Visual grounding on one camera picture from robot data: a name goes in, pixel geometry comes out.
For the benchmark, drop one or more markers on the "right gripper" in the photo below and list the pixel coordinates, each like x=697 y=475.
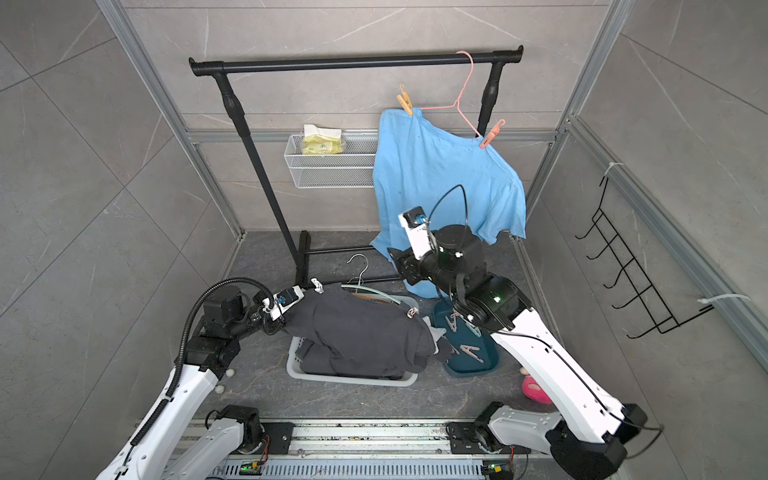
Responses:
x=408 y=265

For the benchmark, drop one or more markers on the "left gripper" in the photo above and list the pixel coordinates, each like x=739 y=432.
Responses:
x=276 y=326

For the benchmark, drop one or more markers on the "light pink clothespin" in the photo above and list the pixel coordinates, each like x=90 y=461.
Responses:
x=318 y=286

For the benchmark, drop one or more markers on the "light blue t-shirt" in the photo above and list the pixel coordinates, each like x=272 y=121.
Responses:
x=452 y=178

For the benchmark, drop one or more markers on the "dark grey garment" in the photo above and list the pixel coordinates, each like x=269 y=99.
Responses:
x=360 y=336

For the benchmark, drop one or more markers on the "pink wire hanger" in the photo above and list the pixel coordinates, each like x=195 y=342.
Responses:
x=456 y=104

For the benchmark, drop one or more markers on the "yellow clothespin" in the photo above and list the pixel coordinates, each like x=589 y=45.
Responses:
x=404 y=100

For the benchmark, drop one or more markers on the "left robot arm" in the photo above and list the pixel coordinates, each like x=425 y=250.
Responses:
x=200 y=364

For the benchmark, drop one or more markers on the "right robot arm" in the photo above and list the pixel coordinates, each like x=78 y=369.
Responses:
x=587 y=437

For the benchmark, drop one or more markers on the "clothespins in tray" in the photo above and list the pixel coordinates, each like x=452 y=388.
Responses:
x=464 y=337

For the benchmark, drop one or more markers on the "orange plastic hanger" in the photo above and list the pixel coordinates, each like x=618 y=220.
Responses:
x=372 y=296

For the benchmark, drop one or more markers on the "white laundry basket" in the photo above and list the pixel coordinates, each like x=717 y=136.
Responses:
x=348 y=375

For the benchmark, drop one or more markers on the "teal clothespin tray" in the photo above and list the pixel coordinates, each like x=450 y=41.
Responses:
x=457 y=365

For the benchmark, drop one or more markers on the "pink plush doll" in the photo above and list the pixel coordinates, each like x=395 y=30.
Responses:
x=532 y=390

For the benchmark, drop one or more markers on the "yellow tissue pack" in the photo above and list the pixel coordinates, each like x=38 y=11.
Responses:
x=321 y=141

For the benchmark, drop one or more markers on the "black clothes rack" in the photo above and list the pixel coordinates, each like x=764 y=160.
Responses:
x=301 y=250

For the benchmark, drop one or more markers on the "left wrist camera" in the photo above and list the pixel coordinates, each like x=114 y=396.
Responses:
x=282 y=301

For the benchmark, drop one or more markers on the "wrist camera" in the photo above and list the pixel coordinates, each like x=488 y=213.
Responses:
x=282 y=301
x=415 y=224

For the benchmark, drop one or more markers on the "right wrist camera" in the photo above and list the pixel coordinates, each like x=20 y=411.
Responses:
x=415 y=224

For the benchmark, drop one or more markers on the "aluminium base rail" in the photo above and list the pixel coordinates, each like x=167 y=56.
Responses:
x=379 y=449

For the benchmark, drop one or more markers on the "black wall hook rack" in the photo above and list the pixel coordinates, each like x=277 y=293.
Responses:
x=632 y=273

